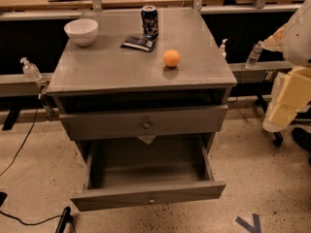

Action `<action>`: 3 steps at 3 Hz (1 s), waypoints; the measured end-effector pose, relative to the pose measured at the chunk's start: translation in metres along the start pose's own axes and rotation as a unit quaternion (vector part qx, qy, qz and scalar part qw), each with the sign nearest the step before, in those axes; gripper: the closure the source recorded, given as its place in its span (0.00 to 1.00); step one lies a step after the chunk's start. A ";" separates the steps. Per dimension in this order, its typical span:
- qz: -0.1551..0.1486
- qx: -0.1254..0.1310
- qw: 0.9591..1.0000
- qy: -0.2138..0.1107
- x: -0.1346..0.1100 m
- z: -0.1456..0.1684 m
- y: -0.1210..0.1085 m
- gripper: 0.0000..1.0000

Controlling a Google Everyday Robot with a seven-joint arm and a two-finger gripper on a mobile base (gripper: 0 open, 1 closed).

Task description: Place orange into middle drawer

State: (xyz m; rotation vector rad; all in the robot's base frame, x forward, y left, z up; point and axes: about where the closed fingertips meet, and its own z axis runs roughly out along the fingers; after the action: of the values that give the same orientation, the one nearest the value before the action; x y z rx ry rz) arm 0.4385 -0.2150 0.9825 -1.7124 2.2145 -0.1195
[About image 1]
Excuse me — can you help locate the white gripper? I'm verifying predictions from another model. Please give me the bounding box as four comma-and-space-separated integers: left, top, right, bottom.
262, 67, 311, 132

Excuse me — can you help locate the orange fruit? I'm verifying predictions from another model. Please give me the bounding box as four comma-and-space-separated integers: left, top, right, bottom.
163, 50, 181, 68

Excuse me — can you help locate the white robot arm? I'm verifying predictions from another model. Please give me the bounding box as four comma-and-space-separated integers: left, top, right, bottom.
262, 0, 311, 132

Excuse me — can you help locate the grey upper drawer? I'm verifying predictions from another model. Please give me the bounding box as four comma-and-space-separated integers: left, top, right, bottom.
60, 105, 227, 141

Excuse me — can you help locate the grey drawer cabinet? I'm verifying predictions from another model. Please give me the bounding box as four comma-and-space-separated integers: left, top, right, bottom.
47, 7, 238, 213

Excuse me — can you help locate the grey open lower drawer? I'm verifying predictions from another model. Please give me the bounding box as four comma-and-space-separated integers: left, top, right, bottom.
71, 134, 225, 212

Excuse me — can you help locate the clear plastic water bottle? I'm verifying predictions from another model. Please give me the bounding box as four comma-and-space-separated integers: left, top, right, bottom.
245, 41, 262, 69

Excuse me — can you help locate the small white pump bottle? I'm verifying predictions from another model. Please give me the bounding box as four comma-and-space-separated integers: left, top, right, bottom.
220, 39, 227, 58

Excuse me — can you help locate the blue soda can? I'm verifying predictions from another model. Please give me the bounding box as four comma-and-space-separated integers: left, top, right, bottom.
141, 5, 158, 39

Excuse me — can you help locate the dark snack packet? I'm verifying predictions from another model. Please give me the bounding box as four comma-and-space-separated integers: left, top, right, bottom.
121, 36, 156, 52

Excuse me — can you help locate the white ceramic bowl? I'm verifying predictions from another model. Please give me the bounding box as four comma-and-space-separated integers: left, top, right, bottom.
64, 18, 98, 47

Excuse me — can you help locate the black stand foot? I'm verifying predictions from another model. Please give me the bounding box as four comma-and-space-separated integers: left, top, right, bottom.
55, 207, 71, 233

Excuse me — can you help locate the clear pump sanitizer bottle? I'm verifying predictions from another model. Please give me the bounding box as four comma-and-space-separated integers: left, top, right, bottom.
20, 57, 42, 82

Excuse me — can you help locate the black floor cable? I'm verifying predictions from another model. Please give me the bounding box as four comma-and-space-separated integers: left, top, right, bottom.
0, 109, 77, 233

